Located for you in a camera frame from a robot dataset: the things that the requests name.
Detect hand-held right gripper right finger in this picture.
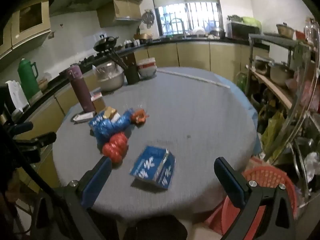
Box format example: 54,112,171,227
214,157,297,240

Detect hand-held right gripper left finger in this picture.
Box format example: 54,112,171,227
32,156,113,240

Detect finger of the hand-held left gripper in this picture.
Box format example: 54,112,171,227
8,121,34,136
17,132,57,152

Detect red plastic mesh basket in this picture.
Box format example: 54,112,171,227
204,166,298,240

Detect red plastic bag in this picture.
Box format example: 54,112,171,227
102,133,129,163

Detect small white purple box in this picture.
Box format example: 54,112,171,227
72,112,97,123

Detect blue printed plastic bag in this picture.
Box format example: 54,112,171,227
88,108,135,144

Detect blue printed cardboard box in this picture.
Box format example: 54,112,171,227
129,145,176,192

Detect orange plastic bag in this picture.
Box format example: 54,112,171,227
130,109,150,125

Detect white electric kettle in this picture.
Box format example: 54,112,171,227
5,80,29,113

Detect green thermos jug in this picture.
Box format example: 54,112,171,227
17,58,40,100

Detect light blue tablecloth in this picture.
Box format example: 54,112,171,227
217,74,263,155

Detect purple thermos bottle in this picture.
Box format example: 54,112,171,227
67,65,97,113

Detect small brown box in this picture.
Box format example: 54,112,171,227
90,91,106,110

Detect yellow plastic bag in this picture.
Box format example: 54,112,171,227
261,111,285,155

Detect tan cardboard piece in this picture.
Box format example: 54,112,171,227
104,106,120,120

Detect white crumpled plastic bag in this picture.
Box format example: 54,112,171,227
305,152,320,180

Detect metal bowl with plastic wrap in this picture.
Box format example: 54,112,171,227
95,64,125,92

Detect black gas stove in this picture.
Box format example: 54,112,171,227
75,52,110,65

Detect green plastic bottle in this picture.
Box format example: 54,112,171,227
236,71,248,93

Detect thin white rod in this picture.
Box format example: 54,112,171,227
156,69,230,88

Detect black wok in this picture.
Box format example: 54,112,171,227
93,35,120,53

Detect pink plastic bag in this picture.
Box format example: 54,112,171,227
292,72,318,115

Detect plain white bowl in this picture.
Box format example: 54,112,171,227
138,66,157,78

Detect large lidded metal pot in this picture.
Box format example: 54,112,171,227
269,61,292,87

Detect small dark lidded pot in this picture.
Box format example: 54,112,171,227
254,59,269,74

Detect white bowl red band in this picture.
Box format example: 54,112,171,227
137,57,157,70

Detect tan base cabinets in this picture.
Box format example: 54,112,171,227
15,41,269,193

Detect metal range hood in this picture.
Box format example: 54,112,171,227
49,0,123,18

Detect black kitchen countertop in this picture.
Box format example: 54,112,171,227
10,36,270,125

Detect metal cooking pot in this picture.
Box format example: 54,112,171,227
209,27,225,39

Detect dark microwave oven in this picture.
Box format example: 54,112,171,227
226,21,262,40

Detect round hanging strainer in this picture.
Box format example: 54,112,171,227
141,9,155,29

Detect metal sink faucet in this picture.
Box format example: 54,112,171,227
170,18,187,38

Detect brown lidded clay pot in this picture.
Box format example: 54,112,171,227
276,22,295,37

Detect green plastic bowl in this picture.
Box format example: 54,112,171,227
241,16,262,28

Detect window with metal grille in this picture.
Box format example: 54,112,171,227
155,1,224,38

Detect black cable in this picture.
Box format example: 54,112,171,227
0,122,83,240

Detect curved metal wire rack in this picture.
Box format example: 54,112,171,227
261,17,320,205

